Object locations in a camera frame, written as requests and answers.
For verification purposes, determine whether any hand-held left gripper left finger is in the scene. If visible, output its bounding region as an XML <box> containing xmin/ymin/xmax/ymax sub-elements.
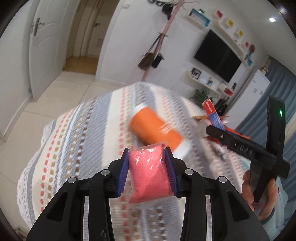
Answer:
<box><xmin>26</xmin><ymin>148</ymin><xmax>129</xmax><ymax>241</ymax></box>

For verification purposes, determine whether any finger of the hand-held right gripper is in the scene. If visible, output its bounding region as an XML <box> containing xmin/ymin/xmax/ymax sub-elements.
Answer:
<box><xmin>205</xmin><ymin>125</ymin><xmax>234</xmax><ymax>149</ymax></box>

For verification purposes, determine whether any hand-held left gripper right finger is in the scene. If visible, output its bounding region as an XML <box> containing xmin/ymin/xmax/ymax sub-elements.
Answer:
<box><xmin>164</xmin><ymin>146</ymin><xmax>264</xmax><ymax>241</ymax></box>

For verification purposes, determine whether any red and blue box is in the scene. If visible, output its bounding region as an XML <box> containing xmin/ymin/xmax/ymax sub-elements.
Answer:
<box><xmin>201</xmin><ymin>98</ymin><xmax>226</xmax><ymax>131</ymax></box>

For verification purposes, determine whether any pink plastic packet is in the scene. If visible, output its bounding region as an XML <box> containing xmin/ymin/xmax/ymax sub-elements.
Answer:
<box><xmin>128</xmin><ymin>143</ymin><xmax>174</xmax><ymax>205</ymax></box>

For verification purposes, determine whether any person's right forearm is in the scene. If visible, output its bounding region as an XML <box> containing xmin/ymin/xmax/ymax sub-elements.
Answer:
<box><xmin>260</xmin><ymin>178</ymin><xmax>291</xmax><ymax>241</ymax></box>

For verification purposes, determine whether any black shoulder bag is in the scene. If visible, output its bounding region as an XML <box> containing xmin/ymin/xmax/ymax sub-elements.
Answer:
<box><xmin>151</xmin><ymin>53</ymin><xmax>163</xmax><ymax>69</ymax></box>

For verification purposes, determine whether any person's right hand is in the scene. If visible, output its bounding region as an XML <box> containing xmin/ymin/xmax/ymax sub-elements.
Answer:
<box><xmin>242</xmin><ymin>170</ymin><xmax>281</xmax><ymax>222</ymax></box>

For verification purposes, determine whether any orange wrapper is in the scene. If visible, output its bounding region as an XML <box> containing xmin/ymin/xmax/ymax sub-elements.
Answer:
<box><xmin>222</xmin><ymin>126</ymin><xmax>251</xmax><ymax>140</ymax></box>

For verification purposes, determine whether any potted green plant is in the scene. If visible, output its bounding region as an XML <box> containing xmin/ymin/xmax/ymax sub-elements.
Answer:
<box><xmin>188</xmin><ymin>89</ymin><xmax>216</xmax><ymax>107</ymax></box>

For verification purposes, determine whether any white and red drawer box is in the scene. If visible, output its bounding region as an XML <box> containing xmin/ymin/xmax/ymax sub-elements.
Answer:
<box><xmin>218</xmin><ymin>83</ymin><xmax>234</xmax><ymax>97</ymax></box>

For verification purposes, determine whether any striped woven tablecloth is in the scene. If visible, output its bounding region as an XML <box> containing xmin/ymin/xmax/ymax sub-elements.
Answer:
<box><xmin>16</xmin><ymin>82</ymin><xmax>255</xmax><ymax>241</ymax></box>

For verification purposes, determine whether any orange canister with white caps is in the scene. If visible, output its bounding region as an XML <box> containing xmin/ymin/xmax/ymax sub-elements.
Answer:
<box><xmin>128</xmin><ymin>103</ymin><xmax>192</xmax><ymax>160</ymax></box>

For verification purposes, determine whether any white refrigerator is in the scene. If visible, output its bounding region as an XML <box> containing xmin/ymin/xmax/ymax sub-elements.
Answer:
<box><xmin>233</xmin><ymin>70</ymin><xmax>271</xmax><ymax>130</ymax></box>

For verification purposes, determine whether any framed butterfly picture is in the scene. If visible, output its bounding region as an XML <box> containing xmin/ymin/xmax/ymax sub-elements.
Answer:
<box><xmin>191</xmin><ymin>67</ymin><xmax>202</xmax><ymax>80</ymax></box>

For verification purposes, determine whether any blue curtain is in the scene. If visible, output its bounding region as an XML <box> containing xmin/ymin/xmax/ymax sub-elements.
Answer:
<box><xmin>238</xmin><ymin>56</ymin><xmax>296</xmax><ymax>163</ymax></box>

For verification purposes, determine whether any brown handbag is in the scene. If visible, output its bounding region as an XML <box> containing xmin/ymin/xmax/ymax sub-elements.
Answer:
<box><xmin>138</xmin><ymin>35</ymin><xmax>163</xmax><ymax>70</ymax></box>

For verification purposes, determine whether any pink coat rack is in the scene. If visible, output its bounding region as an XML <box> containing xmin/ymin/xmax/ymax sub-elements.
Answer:
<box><xmin>141</xmin><ymin>0</ymin><xmax>185</xmax><ymax>81</ymax></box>

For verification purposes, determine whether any black hat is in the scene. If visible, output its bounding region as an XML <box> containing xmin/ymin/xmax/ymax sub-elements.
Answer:
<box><xmin>162</xmin><ymin>3</ymin><xmax>174</xmax><ymax>20</ymax></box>

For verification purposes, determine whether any hallway door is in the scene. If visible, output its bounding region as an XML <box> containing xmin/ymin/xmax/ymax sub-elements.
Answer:
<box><xmin>85</xmin><ymin>0</ymin><xmax>109</xmax><ymax>57</ymax></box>

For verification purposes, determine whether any white door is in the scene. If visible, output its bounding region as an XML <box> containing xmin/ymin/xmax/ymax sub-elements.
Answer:
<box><xmin>29</xmin><ymin>0</ymin><xmax>75</xmax><ymax>100</ymax></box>

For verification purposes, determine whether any low white curved wall shelf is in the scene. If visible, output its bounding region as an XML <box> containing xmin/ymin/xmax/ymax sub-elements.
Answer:
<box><xmin>185</xmin><ymin>70</ymin><xmax>220</xmax><ymax>95</ymax></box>

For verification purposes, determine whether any black wall television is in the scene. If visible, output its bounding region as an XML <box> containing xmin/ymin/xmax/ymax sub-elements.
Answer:
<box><xmin>193</xmin><ymin>29</ymin><xmax>242</xmax><ymax>82</ymax></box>

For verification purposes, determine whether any blue-lined wall shelf box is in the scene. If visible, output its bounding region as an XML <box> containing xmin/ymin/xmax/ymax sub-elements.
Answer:
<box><xmin>185</xmin><ymin>8</ymin><xmax>211</xmax><ymax>29</ymax></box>

